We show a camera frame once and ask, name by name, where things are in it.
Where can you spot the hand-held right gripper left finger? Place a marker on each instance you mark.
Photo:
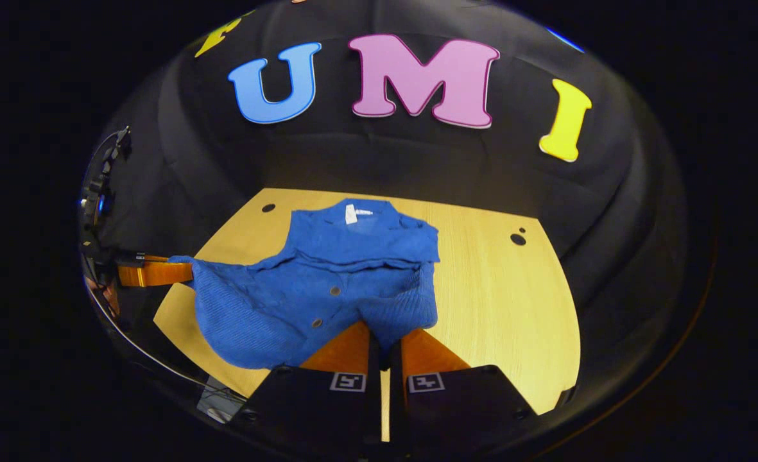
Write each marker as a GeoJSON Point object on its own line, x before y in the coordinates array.
{"type": "Point", "coordinates": [314, 417]}

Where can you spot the black backdrop cloth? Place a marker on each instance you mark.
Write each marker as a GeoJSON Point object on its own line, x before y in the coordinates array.
{"type": "Point", "coordinates": [417, 154]}

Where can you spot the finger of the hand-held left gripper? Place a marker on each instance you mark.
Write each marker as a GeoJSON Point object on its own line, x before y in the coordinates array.
{"type": "Point", "coordinates": [154, 273]}

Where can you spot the blue button jacket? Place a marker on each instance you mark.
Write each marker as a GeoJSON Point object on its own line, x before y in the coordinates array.
{"type": "Point", "coordinates": [314, 289]}

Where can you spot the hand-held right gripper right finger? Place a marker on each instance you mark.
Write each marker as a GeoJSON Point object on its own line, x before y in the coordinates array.
{"type": "Point", "coordinates": [462, 417]}

